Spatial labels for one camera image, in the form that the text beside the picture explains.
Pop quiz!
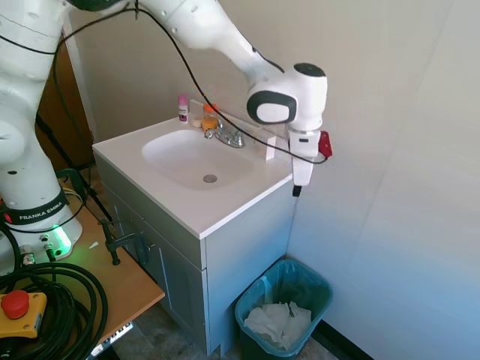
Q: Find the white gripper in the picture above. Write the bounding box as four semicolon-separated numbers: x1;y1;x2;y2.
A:
288;129;321;198

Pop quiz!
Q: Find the white tissue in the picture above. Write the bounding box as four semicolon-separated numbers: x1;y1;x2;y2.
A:
244;301;313;352

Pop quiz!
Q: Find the teal trash bin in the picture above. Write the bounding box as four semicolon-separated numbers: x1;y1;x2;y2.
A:
235;259;334;357

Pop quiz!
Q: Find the chrome faucet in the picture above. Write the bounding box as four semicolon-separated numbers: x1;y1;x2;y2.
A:
203;119;247;149

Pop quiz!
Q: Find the grey vanity cabinet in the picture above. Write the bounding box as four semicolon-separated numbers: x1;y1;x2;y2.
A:
93;153;297;357

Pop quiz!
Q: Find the white sink countertop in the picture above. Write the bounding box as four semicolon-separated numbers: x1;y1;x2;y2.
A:
91;116;294;240

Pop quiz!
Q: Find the pink and white deodorant stick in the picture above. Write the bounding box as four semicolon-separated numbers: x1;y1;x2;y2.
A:
177;94;190;125

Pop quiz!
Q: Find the black metal C-clamp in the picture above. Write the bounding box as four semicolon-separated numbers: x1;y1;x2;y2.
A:
55;168;89;198
98;218;149;266

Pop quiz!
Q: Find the light wooden table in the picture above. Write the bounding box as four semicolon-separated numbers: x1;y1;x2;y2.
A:
0;185;166;360

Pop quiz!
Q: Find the white desk control panel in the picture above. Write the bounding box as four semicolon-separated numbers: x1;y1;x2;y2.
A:
89;320;134;357

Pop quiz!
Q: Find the brown wooden door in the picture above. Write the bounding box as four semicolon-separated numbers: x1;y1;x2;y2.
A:
35;37;95;173

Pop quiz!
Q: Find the yellow emergency stop box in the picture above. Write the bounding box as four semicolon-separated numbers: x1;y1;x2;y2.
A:
0;291;49;341

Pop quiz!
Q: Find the thin black camera cable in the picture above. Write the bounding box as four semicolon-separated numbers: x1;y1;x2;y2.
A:
52;0;330;165

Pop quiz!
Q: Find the coiled thick black cable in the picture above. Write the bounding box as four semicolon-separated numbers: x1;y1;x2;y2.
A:
0;224;110;360

